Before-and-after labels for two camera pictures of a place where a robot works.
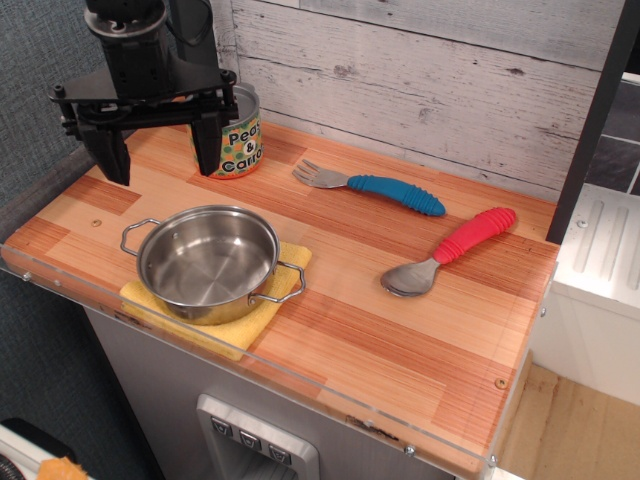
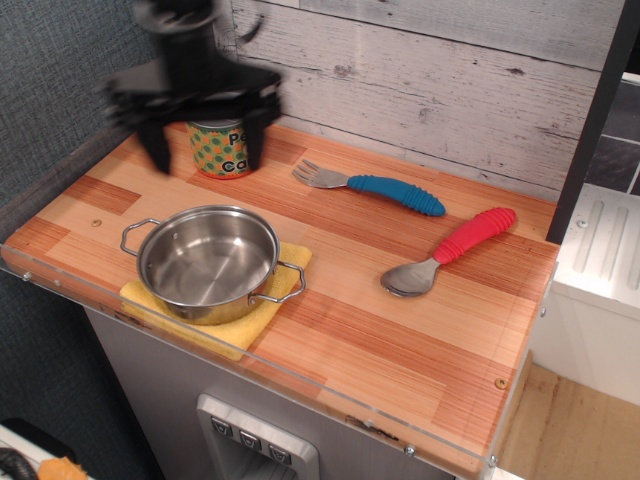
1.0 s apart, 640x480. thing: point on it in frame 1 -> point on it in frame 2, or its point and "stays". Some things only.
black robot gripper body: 151,88 -> 193,84
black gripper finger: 110,153 -> 154,140
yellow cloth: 233,336 stays
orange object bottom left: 60,469 stays
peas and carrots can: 242,139 stays
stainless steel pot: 209,263 stays
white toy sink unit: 589,328 stays
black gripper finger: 208,133 -> 254,122
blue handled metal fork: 407,194 stays
